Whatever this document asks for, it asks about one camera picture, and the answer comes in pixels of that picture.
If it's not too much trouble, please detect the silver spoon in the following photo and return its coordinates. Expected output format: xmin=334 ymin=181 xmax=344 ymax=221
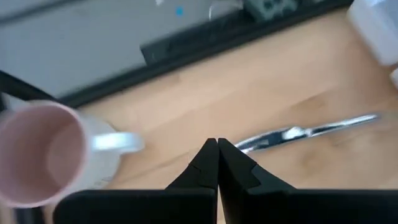
xmin=234 ymin=113 xmax=382 ymax=155

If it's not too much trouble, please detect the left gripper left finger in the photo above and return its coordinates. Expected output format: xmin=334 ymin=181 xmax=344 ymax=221
xmin=52 ymin=138 xmax=220 ymax=224

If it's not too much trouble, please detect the white mug with text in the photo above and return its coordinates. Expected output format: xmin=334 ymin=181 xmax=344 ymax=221
xmin=0 ymin=99 xmax=146 ymax=209

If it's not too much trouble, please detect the white cutlery tray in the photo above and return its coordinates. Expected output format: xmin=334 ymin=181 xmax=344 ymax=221
xmin=346 ymin=0 xmax=398 ymax=88

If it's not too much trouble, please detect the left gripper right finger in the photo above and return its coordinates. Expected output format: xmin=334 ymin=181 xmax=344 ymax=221
xmin=218 ymin=138 xmax=398 ymax=224

